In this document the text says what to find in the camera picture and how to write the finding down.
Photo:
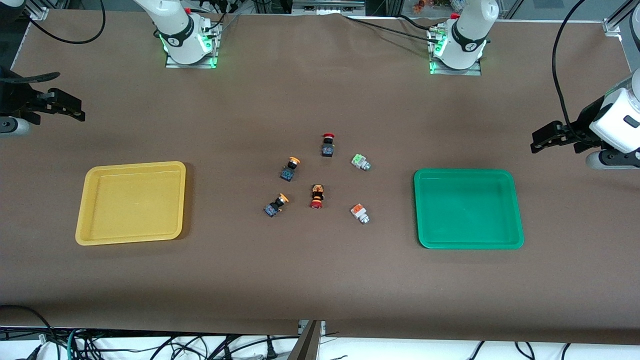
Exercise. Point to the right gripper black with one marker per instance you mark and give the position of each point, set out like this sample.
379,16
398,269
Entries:
12,96

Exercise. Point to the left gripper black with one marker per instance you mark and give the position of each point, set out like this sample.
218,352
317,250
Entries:
582,123

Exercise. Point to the green push button orange base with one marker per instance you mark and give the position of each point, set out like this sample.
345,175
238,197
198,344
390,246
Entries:
359,212

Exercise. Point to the yellow push button blue base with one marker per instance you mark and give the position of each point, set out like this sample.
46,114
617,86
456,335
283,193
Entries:
275,206
289,170

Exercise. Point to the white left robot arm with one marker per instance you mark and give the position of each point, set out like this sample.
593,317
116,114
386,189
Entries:
470,30

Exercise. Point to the green plastic tray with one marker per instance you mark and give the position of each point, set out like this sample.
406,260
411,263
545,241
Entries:
467,210

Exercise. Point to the yellow plastic tray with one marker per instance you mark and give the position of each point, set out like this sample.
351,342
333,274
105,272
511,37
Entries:
130,205

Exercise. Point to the orange colourful small items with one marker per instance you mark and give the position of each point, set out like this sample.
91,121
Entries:
420,6

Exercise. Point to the red push button blue base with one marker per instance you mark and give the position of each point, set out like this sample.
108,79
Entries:
328,147

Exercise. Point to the red push button orange base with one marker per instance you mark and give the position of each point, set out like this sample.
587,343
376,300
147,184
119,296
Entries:
317,196

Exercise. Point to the grey metal box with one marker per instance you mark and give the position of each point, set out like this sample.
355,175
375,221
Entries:
325,7

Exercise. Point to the brown paper table cover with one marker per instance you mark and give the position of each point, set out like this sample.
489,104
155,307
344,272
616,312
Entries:
320,275

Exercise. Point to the dark table leg profile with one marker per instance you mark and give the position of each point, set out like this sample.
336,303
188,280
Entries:
306,347

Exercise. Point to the aluminium frame post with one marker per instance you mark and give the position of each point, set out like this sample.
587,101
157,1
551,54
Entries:
612,25
40,14

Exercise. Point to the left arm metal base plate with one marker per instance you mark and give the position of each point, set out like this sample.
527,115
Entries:
472,71

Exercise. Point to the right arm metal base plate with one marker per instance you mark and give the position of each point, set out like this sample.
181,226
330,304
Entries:
175,65

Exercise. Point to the silver metal bracket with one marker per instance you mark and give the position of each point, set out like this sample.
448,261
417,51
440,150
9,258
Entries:
322,327

